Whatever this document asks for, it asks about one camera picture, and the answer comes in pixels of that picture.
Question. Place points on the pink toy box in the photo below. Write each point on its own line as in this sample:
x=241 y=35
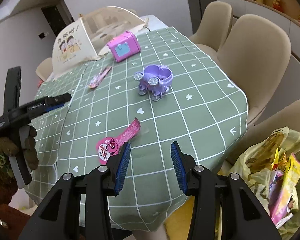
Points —
x=124 y=46

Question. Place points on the pink panda wrapper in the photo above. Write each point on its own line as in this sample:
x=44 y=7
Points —
x=109 y=146

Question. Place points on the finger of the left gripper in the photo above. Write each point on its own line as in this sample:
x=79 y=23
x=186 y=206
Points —
x=59 y=100
x=50 y=107

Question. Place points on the yellow plastic trash bag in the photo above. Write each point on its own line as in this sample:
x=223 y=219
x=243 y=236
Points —
x=278 y=193

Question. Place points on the beige chair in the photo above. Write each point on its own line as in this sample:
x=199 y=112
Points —
x=255 y=56
x=289 y=116
x=214 y=27
x=44 y=69

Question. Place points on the pink long wrapper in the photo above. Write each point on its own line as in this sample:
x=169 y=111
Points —
x=97 y=79

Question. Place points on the beige mesh food cover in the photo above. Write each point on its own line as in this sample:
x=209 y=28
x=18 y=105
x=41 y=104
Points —
x=86 y=39

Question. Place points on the yellow seat cushion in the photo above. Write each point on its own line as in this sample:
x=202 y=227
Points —
x=177 y=225

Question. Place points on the green checkered tablecloth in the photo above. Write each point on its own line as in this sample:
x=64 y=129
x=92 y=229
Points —
x=204 y=111

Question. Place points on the middle beige chair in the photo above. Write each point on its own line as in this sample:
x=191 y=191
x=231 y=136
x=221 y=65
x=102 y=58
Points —
x=255 y=56

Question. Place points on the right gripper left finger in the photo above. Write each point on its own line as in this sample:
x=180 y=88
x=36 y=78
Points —
x=79 y=204

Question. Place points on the near beige chair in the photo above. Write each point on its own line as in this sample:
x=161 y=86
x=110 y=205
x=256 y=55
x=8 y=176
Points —
x=289 y=116

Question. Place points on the gloved left hand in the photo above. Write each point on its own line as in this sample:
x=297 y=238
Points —
x=9 y=149

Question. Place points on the yellow chips bag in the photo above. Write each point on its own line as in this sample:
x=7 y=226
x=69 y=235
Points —
x=286 y=164

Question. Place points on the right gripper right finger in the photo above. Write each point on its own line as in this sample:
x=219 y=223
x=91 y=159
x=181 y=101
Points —
x=224 y=206

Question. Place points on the purple toy carriage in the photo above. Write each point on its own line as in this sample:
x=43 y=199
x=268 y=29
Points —
x=154 y=80

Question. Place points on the beige chair far left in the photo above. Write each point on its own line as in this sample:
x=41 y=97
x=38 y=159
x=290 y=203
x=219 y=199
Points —
x=44 y=69

